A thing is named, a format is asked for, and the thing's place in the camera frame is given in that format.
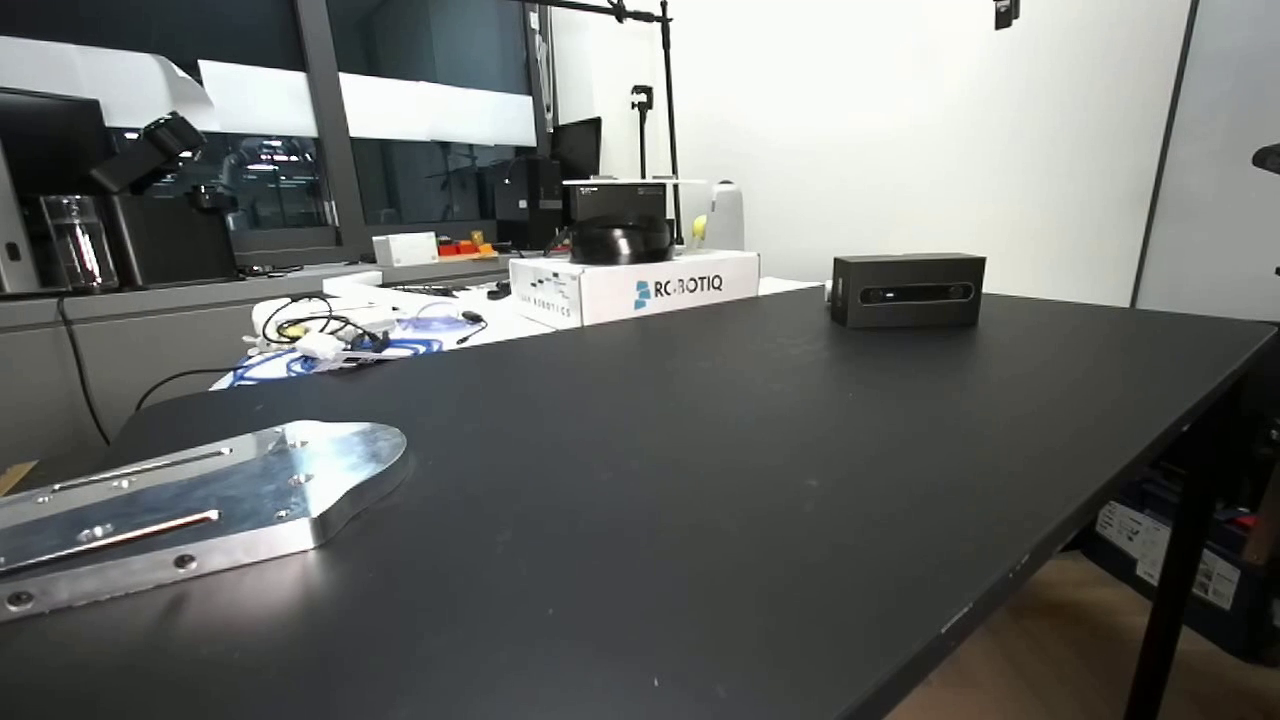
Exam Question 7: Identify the white Robotiq box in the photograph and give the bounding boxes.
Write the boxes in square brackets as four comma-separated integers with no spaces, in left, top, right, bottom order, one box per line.
[510,249,762,329]

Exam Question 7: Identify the black device on box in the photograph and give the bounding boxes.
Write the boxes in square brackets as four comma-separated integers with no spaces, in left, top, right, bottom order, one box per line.
[565,180,674,263]

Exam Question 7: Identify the black ZED box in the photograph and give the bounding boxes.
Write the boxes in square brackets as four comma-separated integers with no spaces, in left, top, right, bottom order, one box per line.
[828,250,984,329]

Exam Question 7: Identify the silver metal mounting plate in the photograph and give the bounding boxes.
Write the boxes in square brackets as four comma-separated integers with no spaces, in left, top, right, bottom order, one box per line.
[0,421,408,621]

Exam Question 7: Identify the black camera tripod stand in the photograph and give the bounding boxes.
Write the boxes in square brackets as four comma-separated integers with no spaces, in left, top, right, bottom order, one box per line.
[627,83,656,180]

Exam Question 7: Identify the white cable bundle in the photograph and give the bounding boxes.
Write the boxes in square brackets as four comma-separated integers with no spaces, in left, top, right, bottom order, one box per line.
[246,293,492,376]

